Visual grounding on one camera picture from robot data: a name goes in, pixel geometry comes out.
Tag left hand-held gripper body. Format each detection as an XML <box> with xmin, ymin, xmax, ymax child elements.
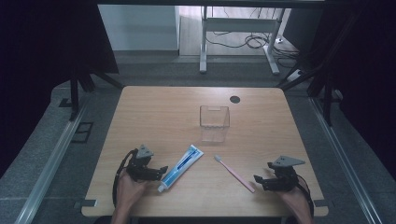
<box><xmin>125</xmin><ymin>144</ymin><xmax>157</xmax><ymax>183</ymax></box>

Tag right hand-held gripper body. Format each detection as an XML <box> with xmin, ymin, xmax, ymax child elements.
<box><xmin>266</xmin><ymin>155</ymin><xmax>306</xmax><ymax>192</ymax></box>

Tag white and blue toothpaste tube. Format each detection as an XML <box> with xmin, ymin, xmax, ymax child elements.
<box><xmin>157</xmin><ymin>144</ymin><xmax>205</xmax><ymax>193</ymax></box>

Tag pink toothbrush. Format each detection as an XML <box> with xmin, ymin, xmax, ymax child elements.
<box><xmin>213</xmin><ymin>154</ymin><xmax>257</xmax><ymax>194</ymax></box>

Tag clear plastic container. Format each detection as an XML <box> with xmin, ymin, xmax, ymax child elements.
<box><xmin>199</xmin><ymin>105</ymin><xmax>231</xmax><ymax>144</ymax></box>

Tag person's right hand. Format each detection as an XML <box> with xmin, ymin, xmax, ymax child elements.
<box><xmin>276</xmin><ymin>185</ymin><xmax>312</xmax><ymax>218</ymax></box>

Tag person's left hand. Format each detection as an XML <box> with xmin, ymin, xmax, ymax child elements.
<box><xmin>115</xmin><ymin>170</ymin><xmax>149</xmax><ymax>213</ymax></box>

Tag black metal stand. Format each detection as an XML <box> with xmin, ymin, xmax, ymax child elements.
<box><xmin>276</xmin><ymin>12</ymin><xmax>359</xmax><ymax>127</ymax></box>
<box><xmin>68</xmin><ymin>61</ymin><xmax>125</xmax><ymax>122</ymax></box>

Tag white power strip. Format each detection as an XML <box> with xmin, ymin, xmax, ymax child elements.
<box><xmin>285</xmin><ymin>69</ymin><xmax>304</xmax><ymax>83</ymax></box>

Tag dark curtain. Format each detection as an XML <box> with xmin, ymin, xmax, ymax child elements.
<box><xmin>281</xmin><ymin>0</ymin><xmax>396</xmax><ymax>173</ymax></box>
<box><xmin>0</xmin><ymin>0</ymin><xmax>120</xmax><ymax>179</ymax></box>

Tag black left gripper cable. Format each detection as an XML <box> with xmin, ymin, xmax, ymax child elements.
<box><xmin>111</xmin><ymin>148</ymin><xmax>139</xmax><ymax>207</ymax></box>

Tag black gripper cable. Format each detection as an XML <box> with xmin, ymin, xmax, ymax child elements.
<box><xmin>296</xmin><ymin>173</ymin><xmax>316</xmax><ymax>217</ymax></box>
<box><xmin>111</xmin><ymin>148</ymin><xmax>139</xmax><ymax>207</ymax></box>

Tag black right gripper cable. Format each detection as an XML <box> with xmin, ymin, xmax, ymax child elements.
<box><xmin>296</xmin><ymin>173</ymin><xmax>316</xmax><ymax>217</ymax></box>

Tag aluminium floor rail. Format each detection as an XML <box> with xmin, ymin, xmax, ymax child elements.
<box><xmin>13</xmin><ymin>96</ymin><xmax>92</xmax><ymax>224</ymax></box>
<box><xmin>309</xmin><ymin>96</ymin><xmax>383</xmax><ymax>224</ymax></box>

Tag black floor frame plate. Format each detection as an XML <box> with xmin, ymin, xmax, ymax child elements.
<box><xmin>70</xmin><ymin>121</ymin><xmax>94</xmax><ymax>145</ymax></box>

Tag grey table bracket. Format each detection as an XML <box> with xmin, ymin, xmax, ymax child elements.
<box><xmin>73</xmin><ymin>199</ymin><xmax>98</xmax><ymax>210</ymax></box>

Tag black floor cables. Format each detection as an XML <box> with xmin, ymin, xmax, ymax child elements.
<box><xmin>205</xmin><ymin>7</ymin><xmax>301</xmax><ymax>68</ymax></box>

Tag white desk frame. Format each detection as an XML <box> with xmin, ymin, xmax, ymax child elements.
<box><xmin>199</xmin><ymin>6</ymin><xmax>286</xmax><ymax>76</ymax></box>

